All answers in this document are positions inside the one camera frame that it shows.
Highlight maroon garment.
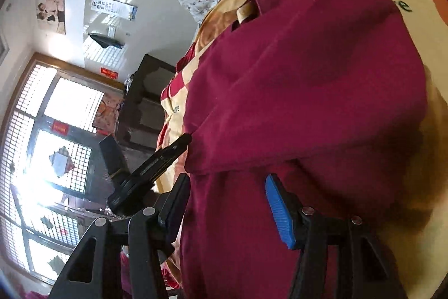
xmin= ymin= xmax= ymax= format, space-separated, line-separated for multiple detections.
xmin=177 ymin=0 xmax=429 ymax=299

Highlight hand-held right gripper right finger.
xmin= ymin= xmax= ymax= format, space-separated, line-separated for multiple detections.
xmin=265 ymin=174 xmax=408 ymax=299

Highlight lattice window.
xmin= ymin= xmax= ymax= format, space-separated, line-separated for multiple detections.
xmin=0 ymin=52 xmax=127 ymax=286

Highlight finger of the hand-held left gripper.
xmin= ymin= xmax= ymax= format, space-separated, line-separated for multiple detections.
xmin=138 ymin=134 xmax=192 ymax=182

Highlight dark hanging cloth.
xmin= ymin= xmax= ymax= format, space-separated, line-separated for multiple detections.
xmin=87 ymin=33 xmax=125 ymax=49

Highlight wall poster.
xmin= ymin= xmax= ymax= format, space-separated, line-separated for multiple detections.
xmin=35 ymin=0 xmax=66 ymax=35

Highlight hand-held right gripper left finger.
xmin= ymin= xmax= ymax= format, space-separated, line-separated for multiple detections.
xmin=47 ymin=174 xmax=191 ymax=299

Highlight eye chart poster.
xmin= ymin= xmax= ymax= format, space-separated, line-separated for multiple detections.
xmin=91 ymin=0 xmax=138 ymax=21

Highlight orange framed picture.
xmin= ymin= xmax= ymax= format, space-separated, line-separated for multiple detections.
xmin=93 ymin=92 xmax=125 ymax=135

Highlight dark wooden cabinet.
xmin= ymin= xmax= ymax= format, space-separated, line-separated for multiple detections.
xmin=115 ymin=54 xmax=177 ymax=152

